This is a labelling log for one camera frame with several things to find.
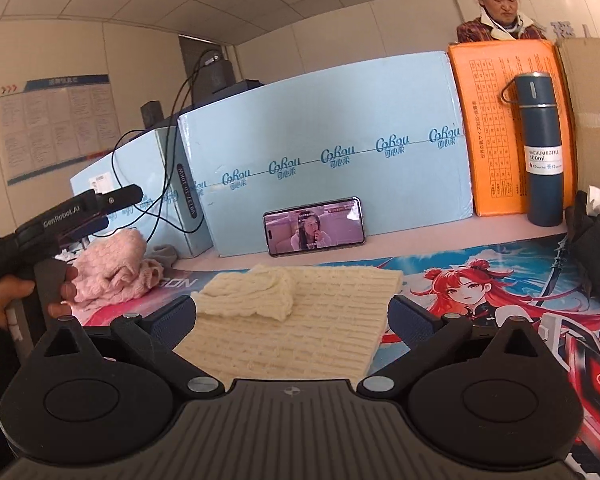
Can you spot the dark blue vacuum bottle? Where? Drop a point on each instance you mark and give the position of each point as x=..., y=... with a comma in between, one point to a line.
x=534, y=97

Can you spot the left light blue carton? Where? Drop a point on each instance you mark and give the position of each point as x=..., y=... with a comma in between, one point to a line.
x=170, y=213

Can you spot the cream knitted vest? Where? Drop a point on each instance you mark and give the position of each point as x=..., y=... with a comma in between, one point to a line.
x=290, y=322

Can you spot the anime desk mat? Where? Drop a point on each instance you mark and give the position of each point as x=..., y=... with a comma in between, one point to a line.
x=536, y=279

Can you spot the woman in plaid jacket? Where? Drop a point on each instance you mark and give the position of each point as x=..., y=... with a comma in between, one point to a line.
x=499, y=20

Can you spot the pink knitted sweater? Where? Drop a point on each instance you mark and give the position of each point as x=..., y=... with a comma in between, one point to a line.
x=114, y=270

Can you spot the right light blue carton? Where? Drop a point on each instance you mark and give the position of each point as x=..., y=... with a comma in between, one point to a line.
x=388, y=132

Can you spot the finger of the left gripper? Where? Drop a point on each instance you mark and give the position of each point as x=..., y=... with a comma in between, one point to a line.
x=119, y=199
x=87, y=227

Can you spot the smartphone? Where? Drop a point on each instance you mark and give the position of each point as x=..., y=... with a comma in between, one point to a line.
x=314, y=227

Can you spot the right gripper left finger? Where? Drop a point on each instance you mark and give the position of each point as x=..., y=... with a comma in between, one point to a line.
x=92, y=395

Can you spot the orange flat box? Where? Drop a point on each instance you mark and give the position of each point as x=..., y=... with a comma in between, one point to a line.
x=483, y=73

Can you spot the person's left hand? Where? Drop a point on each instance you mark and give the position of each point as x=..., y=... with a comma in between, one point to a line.
x=12, y=288

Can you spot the black bag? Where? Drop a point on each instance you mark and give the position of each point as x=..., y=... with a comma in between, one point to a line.
x=584, y=241

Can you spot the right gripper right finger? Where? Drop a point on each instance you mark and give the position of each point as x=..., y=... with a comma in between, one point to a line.
x=487, y=397

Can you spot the wall information poster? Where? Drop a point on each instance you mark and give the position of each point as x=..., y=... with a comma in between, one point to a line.
x=51, y=123

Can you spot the black device on carton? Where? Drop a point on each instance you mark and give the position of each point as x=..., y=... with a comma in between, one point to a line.
x=214, y=78

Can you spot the brown cardboard box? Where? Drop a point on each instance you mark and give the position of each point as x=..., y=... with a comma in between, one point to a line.
x=581, y=66

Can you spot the light blue carton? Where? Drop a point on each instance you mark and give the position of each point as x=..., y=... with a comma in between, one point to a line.
x=170, y=213
x=388, y=132

